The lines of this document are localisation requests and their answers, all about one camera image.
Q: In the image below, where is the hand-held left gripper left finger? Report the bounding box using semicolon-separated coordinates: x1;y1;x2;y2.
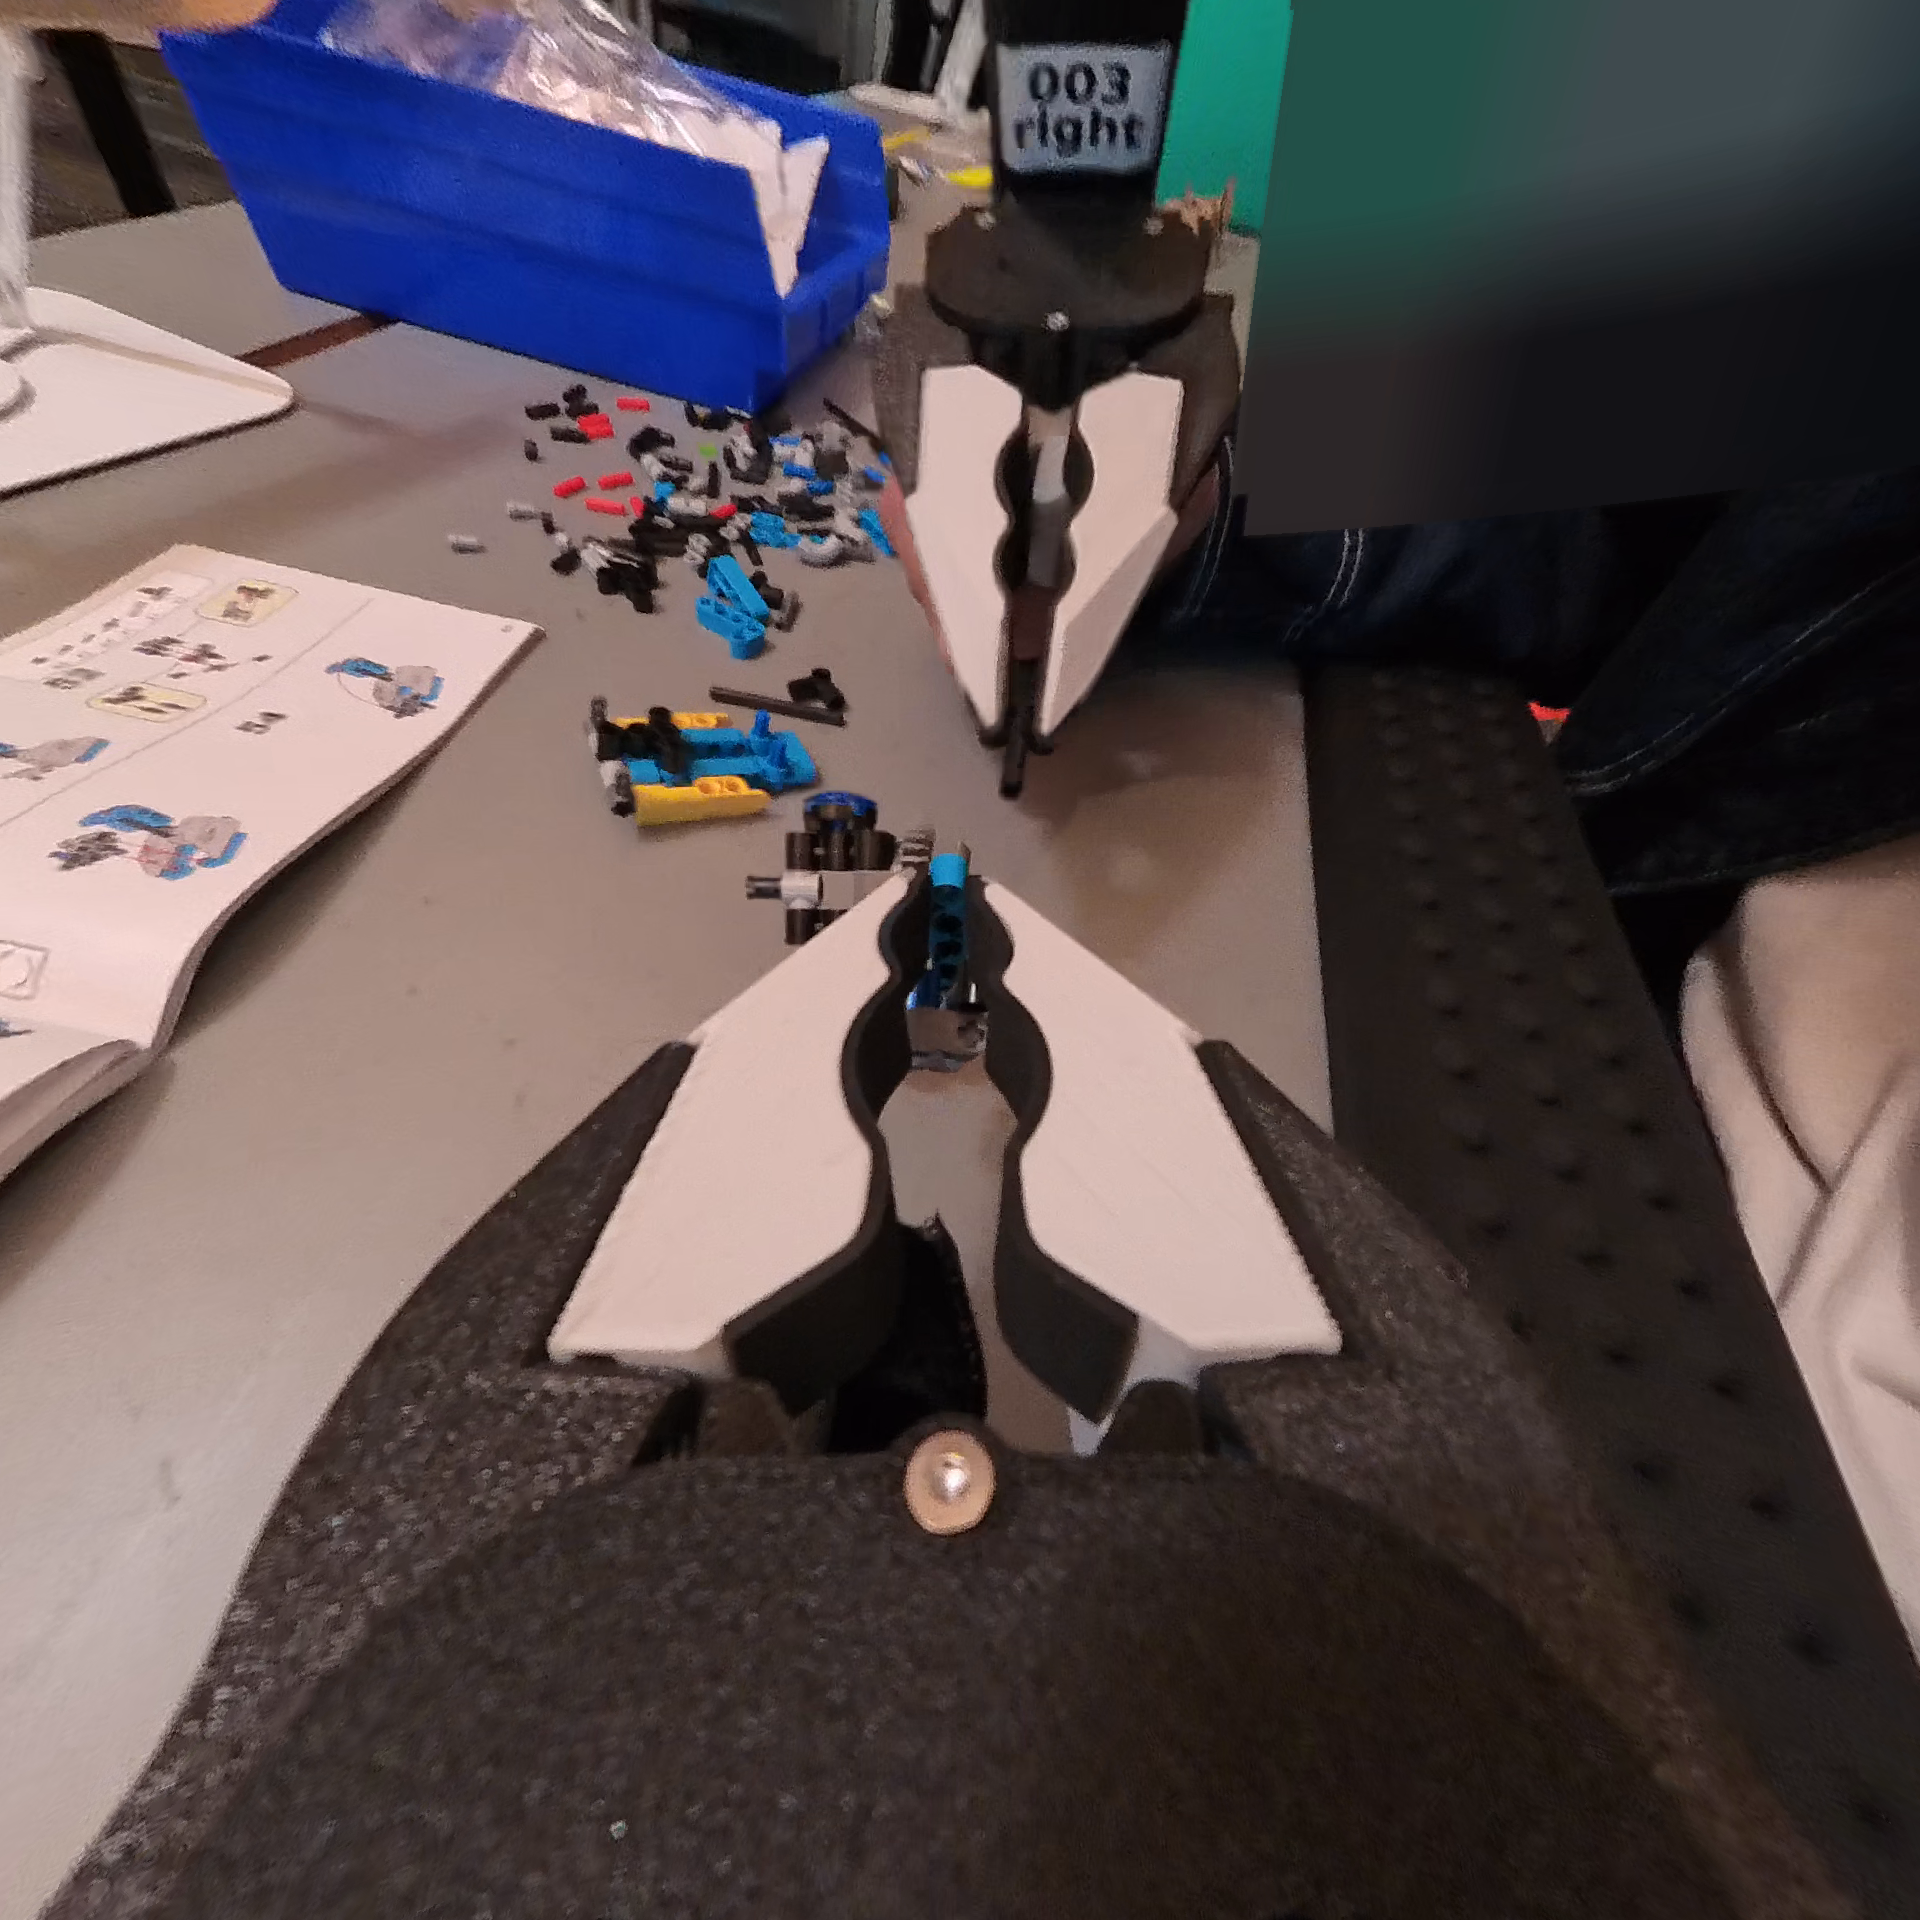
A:
547;872;922;1389

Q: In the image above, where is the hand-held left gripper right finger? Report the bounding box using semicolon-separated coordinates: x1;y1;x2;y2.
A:
987;872;1345;1412

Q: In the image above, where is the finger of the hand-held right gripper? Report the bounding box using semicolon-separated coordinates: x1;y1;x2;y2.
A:
1028;380;1189;739
907;362;1042;739

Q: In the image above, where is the black blue brick assembly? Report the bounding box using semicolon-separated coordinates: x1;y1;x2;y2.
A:
740;793;1002;1060

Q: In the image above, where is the yellow blue brick assembly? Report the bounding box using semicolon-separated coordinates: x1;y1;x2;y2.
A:
584;696;819;828

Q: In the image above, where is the person's right forearm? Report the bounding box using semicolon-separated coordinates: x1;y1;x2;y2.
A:
1152;506;1920;909

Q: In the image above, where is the grey desk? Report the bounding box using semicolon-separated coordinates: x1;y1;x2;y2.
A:
0;179;1334;1920

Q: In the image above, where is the green plastic bin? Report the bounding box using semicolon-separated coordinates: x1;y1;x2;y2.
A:
1152;0;1297;230

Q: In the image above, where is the black axle rod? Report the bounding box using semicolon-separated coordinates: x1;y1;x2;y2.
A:
709;677;856;729

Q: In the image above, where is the pile of loose brick parts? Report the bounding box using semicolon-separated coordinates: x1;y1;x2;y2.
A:
446;381;905;659

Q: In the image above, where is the clear plastic bag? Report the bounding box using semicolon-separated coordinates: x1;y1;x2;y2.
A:
312;0;829;230

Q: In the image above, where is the blue plastic bin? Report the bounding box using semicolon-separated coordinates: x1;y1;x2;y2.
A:
163;0;896;419

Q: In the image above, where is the white shirt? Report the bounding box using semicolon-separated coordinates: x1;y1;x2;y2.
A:
1679;839;1920;1659

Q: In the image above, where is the building instruction booklet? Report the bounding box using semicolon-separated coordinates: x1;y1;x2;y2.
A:
0;540;544;1183

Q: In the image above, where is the white stand base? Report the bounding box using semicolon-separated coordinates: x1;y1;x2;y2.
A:
0;285;299;501

